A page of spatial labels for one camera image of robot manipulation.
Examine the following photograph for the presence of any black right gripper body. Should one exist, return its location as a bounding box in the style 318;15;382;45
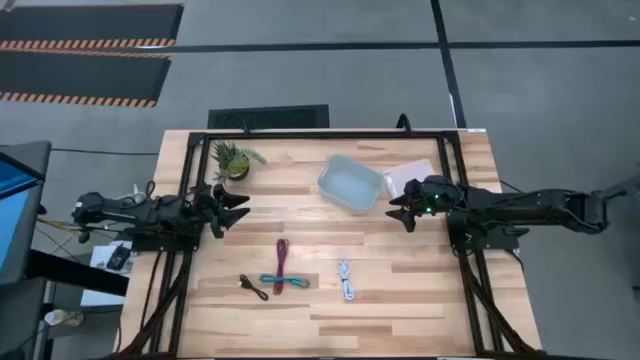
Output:
404;175;464;232

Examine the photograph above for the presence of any black aluminium rig frame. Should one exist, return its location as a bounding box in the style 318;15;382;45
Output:
114;128;546;360

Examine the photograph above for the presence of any clear plastic bottle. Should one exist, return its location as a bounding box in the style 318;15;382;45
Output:
43;308;85;328

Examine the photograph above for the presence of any black handheld remote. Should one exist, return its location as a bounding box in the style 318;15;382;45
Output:
106;243;132;272

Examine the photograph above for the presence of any black USB-C cable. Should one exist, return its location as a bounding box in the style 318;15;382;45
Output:
238;273;270;302

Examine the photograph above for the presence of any translucent plastic bin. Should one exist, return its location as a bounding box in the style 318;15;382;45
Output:
317;153;385;216

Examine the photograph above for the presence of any black hazard-striped floor mat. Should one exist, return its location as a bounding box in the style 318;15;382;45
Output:
0;3;185;52
0;49;174;109

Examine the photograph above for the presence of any computer monitor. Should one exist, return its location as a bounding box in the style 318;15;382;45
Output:
0;140;53;287

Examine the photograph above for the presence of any black floor vent grate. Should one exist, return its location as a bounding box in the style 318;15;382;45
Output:
207;104;331;130

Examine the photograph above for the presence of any white paper sheet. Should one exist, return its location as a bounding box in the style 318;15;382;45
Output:
89;240;134;277

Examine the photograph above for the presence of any white USB-C cable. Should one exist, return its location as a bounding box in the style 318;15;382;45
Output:
336;259;357;302

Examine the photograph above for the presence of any maroon braided USB-C cable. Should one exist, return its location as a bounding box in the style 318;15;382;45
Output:
273;238;291;296

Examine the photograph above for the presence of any teal braided USB-C cable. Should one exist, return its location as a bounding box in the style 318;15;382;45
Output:
258;273;311;290

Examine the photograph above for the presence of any small potted green plant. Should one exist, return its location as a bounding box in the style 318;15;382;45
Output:
209;140;268;184

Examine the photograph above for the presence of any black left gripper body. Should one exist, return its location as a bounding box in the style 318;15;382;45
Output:
189;183;226;239

